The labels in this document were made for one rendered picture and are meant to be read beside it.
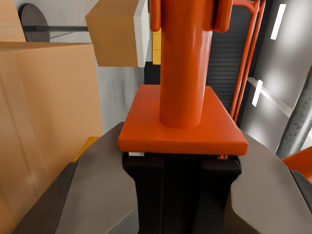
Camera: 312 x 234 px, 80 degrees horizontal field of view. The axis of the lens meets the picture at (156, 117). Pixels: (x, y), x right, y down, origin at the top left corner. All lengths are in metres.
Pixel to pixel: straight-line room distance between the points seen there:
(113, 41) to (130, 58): 0.18
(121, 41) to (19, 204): 1.45
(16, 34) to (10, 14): 0.07
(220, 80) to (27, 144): 11.50
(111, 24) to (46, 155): 1.38
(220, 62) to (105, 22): 10.02
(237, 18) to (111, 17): 9.90
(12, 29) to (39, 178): 0.90
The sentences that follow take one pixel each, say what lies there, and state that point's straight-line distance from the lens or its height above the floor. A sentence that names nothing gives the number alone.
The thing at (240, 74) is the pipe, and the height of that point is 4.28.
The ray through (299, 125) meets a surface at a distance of 6.41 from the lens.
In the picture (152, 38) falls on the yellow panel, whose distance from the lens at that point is 7.47.
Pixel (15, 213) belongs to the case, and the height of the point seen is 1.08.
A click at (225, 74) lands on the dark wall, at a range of 11.61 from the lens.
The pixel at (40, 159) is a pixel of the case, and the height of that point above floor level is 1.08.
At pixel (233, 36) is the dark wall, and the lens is 11.22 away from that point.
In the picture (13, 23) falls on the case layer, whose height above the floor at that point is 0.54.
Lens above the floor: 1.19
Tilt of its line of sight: 2 degrees down
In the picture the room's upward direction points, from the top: 91 degrees clockwise
